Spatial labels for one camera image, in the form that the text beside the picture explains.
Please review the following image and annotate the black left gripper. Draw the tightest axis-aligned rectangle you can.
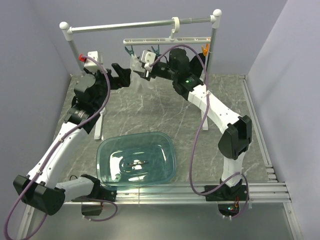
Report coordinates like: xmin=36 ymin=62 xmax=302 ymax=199
xmin=84 ymin=62 xmax=131 ymax=110

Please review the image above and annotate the white underwear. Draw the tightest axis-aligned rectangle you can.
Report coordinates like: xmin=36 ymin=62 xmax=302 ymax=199
xmin=129 ymin=53 xmax=156 ymax=93

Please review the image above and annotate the teal plastic clip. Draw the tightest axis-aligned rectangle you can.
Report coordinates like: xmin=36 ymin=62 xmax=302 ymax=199
xmin=151 ymin=45 xmax=160 ymax=56
xmin=124 ymin=45 xmax=135 ymax=56

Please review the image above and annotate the white plastic clip hanger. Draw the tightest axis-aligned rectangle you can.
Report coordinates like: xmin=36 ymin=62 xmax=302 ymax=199
xmin=123 ymin=17 xmax=211 ymax=46

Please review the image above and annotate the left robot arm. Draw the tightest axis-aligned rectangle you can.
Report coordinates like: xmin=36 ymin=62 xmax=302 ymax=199
xmin=13 ymin=63 xmax=131 ymax=216

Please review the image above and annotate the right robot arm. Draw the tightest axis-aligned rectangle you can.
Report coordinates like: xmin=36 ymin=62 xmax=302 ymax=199
xmin=130 ymin=45 xmax=252 ymax=200

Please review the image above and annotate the orange plastic clip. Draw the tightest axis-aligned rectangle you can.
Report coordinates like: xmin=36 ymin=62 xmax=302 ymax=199
xmin=201 ymin=43 xmax=210 ymax=57

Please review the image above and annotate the silver white clothes rack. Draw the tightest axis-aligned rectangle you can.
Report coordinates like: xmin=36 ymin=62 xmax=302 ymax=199
xmin=59 ymin=8 xmax=223 ymax=141

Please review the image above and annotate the teal transparent plastic basin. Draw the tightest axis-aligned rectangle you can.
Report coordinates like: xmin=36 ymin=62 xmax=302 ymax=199
xmin=96 ymin=131 xmax=177 ymax=190

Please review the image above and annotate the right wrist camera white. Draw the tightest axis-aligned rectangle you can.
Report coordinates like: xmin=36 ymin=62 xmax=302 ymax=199
xmin=139 ymin=50 xmax=157 ymax=71

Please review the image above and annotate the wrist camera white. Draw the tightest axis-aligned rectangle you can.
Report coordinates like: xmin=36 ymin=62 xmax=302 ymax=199
xmin=78 ymin=51 xmax=103 ymax=73
xmin=139 ymin=50 xmax=157 ymax=71

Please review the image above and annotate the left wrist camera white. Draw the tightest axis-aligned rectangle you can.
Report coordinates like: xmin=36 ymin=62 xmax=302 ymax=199
xmin=78 ymin=51 xmax=103 ymax=73

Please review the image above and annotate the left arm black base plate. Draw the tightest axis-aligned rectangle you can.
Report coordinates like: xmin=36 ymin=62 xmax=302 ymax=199
xmin=71 ymin=187 xmax=117 ymax=217

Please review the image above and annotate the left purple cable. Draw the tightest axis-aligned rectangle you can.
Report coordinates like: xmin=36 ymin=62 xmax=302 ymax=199
xmin=1 ymin=55 xmax=119 ymax=240

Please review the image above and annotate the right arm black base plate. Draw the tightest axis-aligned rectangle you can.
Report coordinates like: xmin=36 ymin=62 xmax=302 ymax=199
xmin=205 ymin=180 xmax=250 ymax=219

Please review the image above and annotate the aluminium rail frame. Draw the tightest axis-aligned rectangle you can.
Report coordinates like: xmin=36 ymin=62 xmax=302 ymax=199
xmin=33 ymin=76 xmax=303 ymax=240

